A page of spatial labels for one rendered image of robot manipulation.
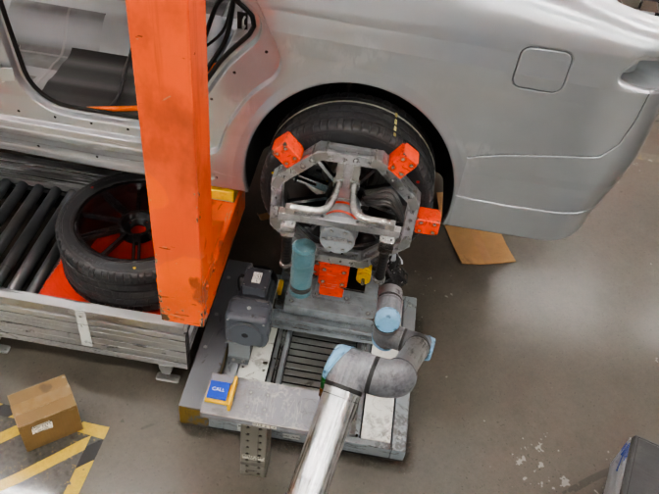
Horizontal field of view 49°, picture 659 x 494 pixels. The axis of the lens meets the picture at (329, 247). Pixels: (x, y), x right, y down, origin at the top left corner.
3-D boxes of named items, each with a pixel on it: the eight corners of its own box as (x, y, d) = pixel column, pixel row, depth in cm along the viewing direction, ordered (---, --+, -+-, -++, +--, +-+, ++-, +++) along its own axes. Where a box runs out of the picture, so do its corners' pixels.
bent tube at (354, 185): (397, 195, 255) (402, 172, 247) (393, 231, 241) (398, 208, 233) (349, 186, 255) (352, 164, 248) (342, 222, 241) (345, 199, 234)
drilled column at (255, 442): (270, 455, 285) (274, 396, 256) (265, 477, 278) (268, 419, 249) (245, 450, 286) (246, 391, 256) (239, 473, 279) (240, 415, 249)
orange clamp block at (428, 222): (414, 219, 271) (437, 222, 270) (413, 232, 265) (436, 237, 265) (417, 205, 266) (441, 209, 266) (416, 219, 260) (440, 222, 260)
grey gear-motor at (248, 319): (283, 300, 333) (287, 247, 308) (265, 373, 303) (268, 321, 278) (245, 294, 333) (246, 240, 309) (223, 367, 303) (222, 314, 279)
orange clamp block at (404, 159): (401, 167, 255) (420, 152, 249) (400, 180, 249) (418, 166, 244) (387, 155, 252) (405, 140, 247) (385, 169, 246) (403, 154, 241)
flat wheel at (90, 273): (214, 205, 347) (213, 167, 330) (220, 309, 301) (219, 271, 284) (71, 210, 335) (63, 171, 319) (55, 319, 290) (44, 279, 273)
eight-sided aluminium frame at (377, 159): (404, 265, 287) (430, 157, 248) (402, 276, 282) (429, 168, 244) (271, 242, 289) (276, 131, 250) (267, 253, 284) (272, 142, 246)
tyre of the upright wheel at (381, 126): (253, 190, 305) (395, 242, 314) (240, 227, 288) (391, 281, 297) (300, 64, 259) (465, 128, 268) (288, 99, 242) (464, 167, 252)
